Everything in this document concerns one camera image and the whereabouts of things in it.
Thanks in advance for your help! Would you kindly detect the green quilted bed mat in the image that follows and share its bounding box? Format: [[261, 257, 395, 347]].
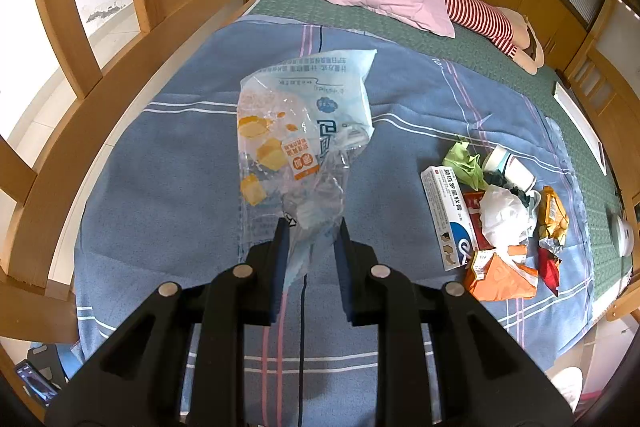
[[247, 0, 631, 308]]

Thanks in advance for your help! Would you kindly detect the red foil wrapper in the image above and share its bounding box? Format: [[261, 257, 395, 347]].
[[537, 247, 563, 293]]

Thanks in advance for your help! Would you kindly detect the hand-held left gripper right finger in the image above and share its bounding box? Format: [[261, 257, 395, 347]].
[[334, 219, 576, 427]]

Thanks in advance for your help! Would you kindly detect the plush doll with striped clothes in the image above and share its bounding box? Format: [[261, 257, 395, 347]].
[[444, 0, 546, 75]]

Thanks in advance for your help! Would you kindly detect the blue plaid bed sheet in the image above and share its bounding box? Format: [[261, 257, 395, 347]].
[[72, 14, 596, 427]]

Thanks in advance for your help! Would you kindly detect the smartphone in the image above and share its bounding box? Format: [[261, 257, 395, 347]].
[[15, 359, 61, 408]]

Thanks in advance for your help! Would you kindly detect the wooden side shelf unit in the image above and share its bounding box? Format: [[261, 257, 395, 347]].
[[565, 0, 640, 208]]

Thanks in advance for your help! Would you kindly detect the red cigarette box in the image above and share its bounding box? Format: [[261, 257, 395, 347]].
[[462, 189, 496, 253]]

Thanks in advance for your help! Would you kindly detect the white ointment box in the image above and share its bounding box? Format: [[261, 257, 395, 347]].
[[420, 164, 473, 272]]

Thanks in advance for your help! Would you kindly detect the clear plastic snack bag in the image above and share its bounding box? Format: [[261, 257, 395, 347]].
[[235, 48, 378, 293]]

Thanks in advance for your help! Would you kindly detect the dark green bag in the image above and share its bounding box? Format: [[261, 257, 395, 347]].
[[482, 172, 541, 208]]

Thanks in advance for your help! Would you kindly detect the wooden bed frame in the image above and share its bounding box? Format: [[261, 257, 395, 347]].
[[0, 0, 281, 343]]

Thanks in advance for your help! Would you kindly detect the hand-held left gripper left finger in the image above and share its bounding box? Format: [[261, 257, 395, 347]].
[[45, 219, 291, 427]]

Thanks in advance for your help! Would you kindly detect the white round device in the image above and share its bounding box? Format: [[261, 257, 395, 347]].
[[610, 212, 637, 258]]

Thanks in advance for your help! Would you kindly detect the striped paper cup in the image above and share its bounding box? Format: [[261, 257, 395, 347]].
[[481, 144, 537, 192]]

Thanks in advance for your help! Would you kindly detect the white plastic bag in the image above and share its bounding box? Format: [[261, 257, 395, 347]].
[[479, 184, 533, 250]]

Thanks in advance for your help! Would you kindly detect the crumpled green paper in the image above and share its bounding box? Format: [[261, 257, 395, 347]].
[[442, 141, 488, 190]]

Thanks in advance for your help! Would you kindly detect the orange snack packet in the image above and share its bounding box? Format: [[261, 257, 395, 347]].
[[464, 244, 541, 303]]

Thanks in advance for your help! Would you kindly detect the golden snack wrapper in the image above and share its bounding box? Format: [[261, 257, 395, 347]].
[[537, 186, 571, 253]]

